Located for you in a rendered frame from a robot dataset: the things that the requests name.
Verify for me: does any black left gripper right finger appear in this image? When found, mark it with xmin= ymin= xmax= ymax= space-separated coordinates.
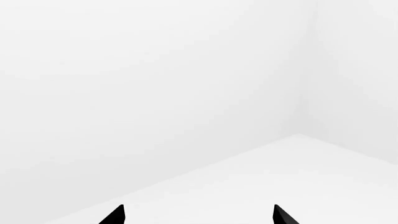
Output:
xmin=272 ymin=203 xmax=300 ymax=224

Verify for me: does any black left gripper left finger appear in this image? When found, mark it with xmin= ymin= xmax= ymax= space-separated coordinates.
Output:
xmin=98 ymin=203 xmax=126 ymax=224

